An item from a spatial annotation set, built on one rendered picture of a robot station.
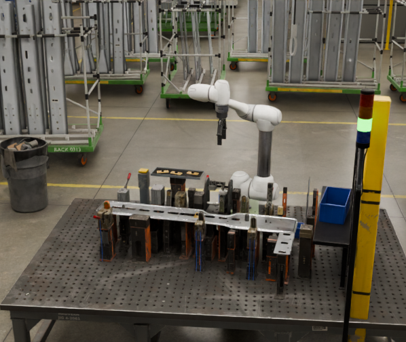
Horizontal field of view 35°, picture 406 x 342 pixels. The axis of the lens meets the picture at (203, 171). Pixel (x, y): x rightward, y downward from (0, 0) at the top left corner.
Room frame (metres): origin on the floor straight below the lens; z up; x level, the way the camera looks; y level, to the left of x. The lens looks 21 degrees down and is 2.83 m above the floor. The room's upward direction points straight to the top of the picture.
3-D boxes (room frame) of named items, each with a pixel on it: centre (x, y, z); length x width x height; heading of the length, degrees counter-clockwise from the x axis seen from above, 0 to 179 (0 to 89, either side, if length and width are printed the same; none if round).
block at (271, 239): (3.58, -0.44, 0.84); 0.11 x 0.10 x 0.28; 166
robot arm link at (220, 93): (4.11, -0.12, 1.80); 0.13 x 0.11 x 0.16; 68
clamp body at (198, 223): (3.71, 0.02, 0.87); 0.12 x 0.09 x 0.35; 166
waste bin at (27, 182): (6.27, 1.87, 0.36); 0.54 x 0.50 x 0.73; 175
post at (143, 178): (4.33, 0.44, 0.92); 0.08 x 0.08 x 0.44; 76
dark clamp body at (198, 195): (4.09, 0.02, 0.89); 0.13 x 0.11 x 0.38; 166
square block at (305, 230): (3.59, -0.65, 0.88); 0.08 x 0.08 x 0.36; 76
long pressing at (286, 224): (3.89, 0.06, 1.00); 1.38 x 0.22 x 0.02; 76
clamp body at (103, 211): (3.85, 0.65, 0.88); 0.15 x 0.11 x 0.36; 166
